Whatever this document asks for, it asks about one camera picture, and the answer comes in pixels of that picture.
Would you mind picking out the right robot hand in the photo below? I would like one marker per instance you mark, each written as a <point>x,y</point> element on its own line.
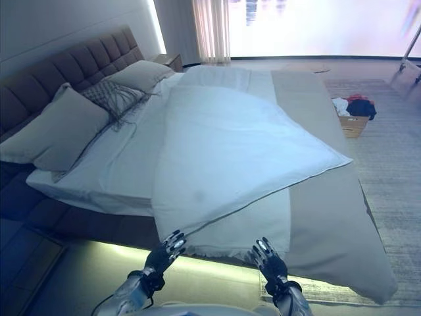
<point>274,266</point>

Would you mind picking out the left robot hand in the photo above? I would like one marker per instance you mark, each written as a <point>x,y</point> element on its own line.
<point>161,258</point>

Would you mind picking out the white duvet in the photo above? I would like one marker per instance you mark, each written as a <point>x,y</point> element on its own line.
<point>230,148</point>

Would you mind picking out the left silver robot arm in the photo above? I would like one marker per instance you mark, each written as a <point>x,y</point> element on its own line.
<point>131,293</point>

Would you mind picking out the beige bed runner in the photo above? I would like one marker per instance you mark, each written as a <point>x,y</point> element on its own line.
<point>312,98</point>

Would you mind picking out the white mattress sheet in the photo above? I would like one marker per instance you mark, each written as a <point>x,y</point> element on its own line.
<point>131,164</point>

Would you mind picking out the wooden nightstand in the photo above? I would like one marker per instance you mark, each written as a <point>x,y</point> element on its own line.
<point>23,263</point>
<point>169,61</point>

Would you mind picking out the grey rug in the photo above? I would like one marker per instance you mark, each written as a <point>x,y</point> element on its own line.
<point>394,164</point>

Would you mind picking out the cardboard laundry box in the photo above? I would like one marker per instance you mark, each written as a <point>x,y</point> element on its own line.
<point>353,126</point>

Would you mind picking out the large beige pillow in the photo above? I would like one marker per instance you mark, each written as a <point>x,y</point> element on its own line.
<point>62,128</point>

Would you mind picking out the grey fringed cushion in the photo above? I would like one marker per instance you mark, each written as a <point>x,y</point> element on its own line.
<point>112,95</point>

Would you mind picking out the black clothing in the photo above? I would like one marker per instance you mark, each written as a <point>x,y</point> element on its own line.
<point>361,108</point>

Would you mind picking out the red clothing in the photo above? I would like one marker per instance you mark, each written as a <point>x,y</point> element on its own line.
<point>356,97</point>

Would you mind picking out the brown tufted headboard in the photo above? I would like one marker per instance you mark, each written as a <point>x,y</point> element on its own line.
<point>65,66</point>

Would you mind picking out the grey equipment stand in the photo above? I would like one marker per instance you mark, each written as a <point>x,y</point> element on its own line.
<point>406,75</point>

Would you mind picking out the sheer beige curtain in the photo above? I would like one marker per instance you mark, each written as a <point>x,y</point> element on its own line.
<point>210,29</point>

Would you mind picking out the brown bed frame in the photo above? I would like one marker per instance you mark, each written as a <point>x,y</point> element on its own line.
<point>82,224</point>

